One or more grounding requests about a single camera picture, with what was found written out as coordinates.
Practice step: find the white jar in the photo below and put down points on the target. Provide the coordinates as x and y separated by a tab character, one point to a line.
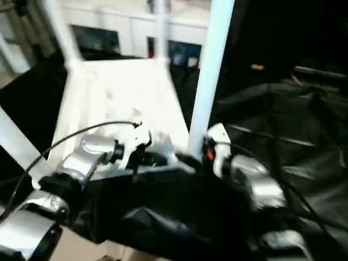
192	62
178	58

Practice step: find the red bottle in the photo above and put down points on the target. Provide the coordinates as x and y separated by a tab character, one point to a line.
150	51

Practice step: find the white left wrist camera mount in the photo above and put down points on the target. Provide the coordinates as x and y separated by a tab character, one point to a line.
133	136

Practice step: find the black metal rod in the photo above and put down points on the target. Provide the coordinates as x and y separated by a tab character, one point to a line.
320	72

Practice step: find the dark bag of small parts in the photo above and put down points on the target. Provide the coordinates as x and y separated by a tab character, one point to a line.
151	4

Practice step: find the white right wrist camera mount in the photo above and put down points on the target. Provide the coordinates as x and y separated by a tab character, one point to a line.
217	133

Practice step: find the grey metal tripod stand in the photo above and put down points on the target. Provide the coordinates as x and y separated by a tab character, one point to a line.
30	30

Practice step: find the dark brown rounded object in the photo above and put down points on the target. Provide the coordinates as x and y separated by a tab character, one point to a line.
104	257

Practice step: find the small yellow label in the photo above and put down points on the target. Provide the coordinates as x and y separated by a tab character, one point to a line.
257	66

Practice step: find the white slanted pipe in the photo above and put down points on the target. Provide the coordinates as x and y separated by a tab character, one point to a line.
13	54

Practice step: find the black speaker cabinet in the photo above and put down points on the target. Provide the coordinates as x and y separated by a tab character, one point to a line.
261	35

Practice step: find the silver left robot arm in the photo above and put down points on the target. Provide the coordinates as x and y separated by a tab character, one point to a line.
84	155

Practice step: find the white sideboard cabinet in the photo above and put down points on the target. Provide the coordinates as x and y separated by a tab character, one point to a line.
133	32

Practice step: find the black plastic mat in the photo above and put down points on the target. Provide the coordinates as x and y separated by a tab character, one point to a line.
285	136

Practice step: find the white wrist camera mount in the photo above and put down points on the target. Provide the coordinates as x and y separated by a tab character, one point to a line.
217	133
133	136

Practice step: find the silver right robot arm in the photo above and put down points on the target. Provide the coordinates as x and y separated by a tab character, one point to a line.
263	185

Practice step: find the white plastic table top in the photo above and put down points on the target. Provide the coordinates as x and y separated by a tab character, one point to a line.
108	89

